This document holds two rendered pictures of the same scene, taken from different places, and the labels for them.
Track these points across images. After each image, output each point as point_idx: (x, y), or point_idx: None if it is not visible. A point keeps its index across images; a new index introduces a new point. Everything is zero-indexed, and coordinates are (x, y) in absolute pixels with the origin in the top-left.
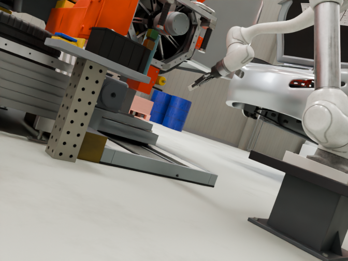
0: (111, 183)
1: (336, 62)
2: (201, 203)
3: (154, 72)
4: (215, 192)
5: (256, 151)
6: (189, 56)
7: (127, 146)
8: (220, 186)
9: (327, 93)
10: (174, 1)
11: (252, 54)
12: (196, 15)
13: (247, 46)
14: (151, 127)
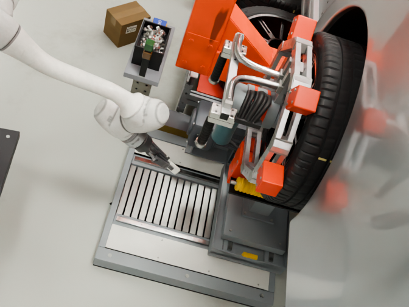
0: (84, 102)
1: None
2: (45, 162)
3: (237, 160)
4: (75, 238)
5: (14, 133)
6: (248, 179)
7: (191, 200)
8: (102, 301)
9: None
10: (276, 81)
11: (94, 110)
12: (277, 123)
13: (103, 100)
14: (221, 234)
